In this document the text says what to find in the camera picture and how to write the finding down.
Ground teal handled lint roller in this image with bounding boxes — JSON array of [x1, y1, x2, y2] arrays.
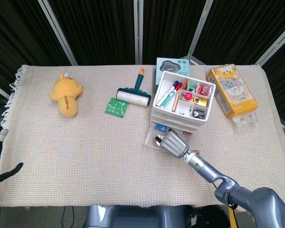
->
[[115, 68, 152, 108]]

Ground clear drawer holding white item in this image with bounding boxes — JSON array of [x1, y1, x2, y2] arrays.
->
[[150, 116, 200, 129]]

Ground beige woven tablecloth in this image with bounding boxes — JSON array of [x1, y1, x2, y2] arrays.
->
[[0, 63, 285, 209]]

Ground teal product box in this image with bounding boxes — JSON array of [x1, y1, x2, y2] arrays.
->
[[154, 57, 190, 94]]

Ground white desktop drawer organizer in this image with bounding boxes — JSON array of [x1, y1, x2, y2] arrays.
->
[[150, 70, 217, 134]]

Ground grey robot torso base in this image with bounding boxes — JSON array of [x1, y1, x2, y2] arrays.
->
[[85, 205, 189, 228]]

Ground yellow cat print tissue pack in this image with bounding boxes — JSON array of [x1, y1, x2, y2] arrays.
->
[[206, 63, 259, 126]]

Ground clear drawer with round knob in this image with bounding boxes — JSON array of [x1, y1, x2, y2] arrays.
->
[[144, 122, 195, 152]]

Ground blue cap whiteboard marker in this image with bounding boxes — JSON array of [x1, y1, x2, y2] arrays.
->
[[156, 81, 179, 107]]

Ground clear drawer holding dark items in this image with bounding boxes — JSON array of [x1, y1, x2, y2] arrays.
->
[[151, 111, 207, 123]]

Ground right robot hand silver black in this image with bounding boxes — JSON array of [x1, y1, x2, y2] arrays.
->
[[154, 129, 190, 159]]

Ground wooden stick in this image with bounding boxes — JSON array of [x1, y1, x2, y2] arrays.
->
[[171, 93, 180, 112]]

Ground black folding screen partition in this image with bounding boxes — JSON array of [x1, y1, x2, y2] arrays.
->
[[0, 0, 285, 152]]

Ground red cap whiteboard marker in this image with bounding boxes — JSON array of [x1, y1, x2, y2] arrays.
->
[[160, 83, 183, 108]]

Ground black trash bin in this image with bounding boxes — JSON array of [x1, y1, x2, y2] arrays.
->
[[187, 205, 230, 228]]

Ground yellow plush toy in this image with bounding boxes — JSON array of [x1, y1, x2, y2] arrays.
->
[[48, 72, 84, 118]]

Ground blue packet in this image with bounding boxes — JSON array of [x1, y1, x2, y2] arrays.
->
[[155, 123, 168, 133]]

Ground green sachet packet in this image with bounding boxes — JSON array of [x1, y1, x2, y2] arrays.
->
[[104, 97, 130, 118]]

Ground black binder clips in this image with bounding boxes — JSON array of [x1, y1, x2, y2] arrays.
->
[[191, 109, 206, 119]]

